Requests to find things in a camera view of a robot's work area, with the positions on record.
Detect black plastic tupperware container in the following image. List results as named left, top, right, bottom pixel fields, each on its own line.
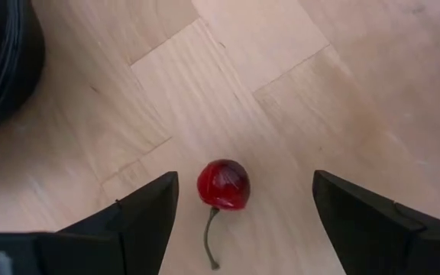
left=0, top=0, right=47, bottom=139

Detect red cherry with stem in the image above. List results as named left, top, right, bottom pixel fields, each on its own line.
left=196, top=158, right=252, bottom=271

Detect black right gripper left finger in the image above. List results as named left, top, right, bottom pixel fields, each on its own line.
left=0, top=170, right=180, bottom=275

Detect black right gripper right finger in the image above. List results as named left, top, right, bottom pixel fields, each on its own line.
left=312, top=170, right=440, bottom=275

